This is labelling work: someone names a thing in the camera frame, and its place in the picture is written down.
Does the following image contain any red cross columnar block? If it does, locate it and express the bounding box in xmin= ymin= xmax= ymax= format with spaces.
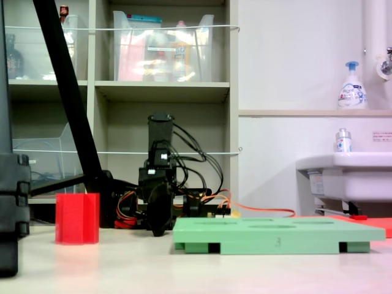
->
xmin=55 ymin=192 xmax=101 ymax=246

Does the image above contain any green shape hole board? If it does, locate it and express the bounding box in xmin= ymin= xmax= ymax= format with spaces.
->
xmin=172 ymin=216 xmax=386 ymax=255

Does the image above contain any beige shelf unit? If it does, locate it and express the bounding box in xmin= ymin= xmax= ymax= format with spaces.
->
xmin=0 ymin=0 xmax=240 ymax=227

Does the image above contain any black tripod brace bar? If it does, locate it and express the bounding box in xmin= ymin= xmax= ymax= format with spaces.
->
xmin=29 ymin=173 xmax=86 ymax=197

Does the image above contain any clear bin with supplies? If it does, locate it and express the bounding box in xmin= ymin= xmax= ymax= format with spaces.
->
xmin=112 ymin=10 xmax=215 ymax=83

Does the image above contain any pink capped bottle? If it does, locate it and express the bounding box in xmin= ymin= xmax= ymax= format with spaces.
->
xmin=171 ymin=20 xmax=193 ymax=82

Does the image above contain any notched black tripod leg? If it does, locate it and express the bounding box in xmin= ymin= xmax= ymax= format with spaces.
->
xmin=0 ymin=0 xmax=32 ymax=279

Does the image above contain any clear plastic bin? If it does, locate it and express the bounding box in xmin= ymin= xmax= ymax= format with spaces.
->
xmin=4 ymin=13 xmax=80 ymax=81

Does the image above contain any small clear sanitizer bottle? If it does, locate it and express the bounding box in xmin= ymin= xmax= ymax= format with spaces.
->
xmin=334 ymin=127 xmax=353 ymax=153

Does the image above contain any white sink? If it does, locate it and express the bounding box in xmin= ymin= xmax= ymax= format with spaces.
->
xmin=295 ymin=151 xmax=392 ymax=203

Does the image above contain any dark glass bottle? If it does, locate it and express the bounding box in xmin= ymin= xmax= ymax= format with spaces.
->
xmin=4 ymin=33 xmax=25 ymax=80

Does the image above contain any white blue soap dispenser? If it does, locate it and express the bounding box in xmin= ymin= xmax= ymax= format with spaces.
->
xmin=337 ymin=61 xmax=369 ymax=111

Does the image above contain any white cord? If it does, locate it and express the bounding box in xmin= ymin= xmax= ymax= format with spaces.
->
xmin=4 ymin=24 xmax=241 ymax=33
xmin=12 ymin=146 xmax=243 ymax=156

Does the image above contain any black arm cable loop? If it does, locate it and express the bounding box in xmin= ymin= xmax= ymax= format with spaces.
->
xmin=170 ymin=121 xmax=224 ymax=198

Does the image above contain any long orange wire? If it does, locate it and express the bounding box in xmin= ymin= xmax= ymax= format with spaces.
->
xmin=200 ymin=189 xmax=296 ymax=219

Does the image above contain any clear bin with cables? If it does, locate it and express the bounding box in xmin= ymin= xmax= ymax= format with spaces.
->
xmin=12 ymin=122 xmax=87 ymax=199

